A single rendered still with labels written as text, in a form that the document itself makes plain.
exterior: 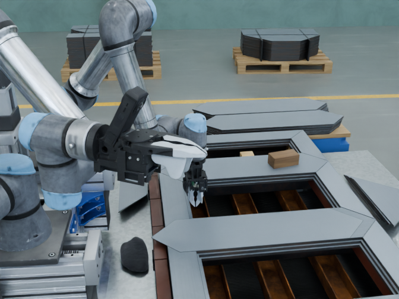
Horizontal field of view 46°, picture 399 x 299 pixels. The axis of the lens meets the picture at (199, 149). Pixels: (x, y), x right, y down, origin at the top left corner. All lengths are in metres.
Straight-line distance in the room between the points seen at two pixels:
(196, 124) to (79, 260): 0.57
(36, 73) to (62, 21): 7.64
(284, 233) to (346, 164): 0.79
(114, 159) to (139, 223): 1.11
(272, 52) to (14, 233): 5.13
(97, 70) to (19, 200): 0.61
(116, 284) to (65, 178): 0.81
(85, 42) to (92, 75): 4.17
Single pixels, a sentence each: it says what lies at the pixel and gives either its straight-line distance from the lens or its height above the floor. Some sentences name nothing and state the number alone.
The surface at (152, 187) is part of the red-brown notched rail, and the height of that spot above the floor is 0.83.
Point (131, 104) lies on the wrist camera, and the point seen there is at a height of 1.53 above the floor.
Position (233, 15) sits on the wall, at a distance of 8.60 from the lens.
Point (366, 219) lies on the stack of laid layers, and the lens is 1.77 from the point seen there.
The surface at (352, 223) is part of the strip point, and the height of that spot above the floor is 0.85.
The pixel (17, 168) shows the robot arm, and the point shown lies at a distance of 1.21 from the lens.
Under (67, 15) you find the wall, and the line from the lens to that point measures 8.65.
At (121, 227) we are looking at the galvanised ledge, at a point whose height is 0.68.
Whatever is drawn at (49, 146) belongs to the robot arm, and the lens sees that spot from 0.90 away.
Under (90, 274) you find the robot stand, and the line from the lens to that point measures 1.34.
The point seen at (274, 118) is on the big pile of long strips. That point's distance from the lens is 2.50.
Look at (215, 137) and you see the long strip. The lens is 2.27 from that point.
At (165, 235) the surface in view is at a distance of 1.60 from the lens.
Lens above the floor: 1.81
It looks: 27 degrees down
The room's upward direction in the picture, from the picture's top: straight up
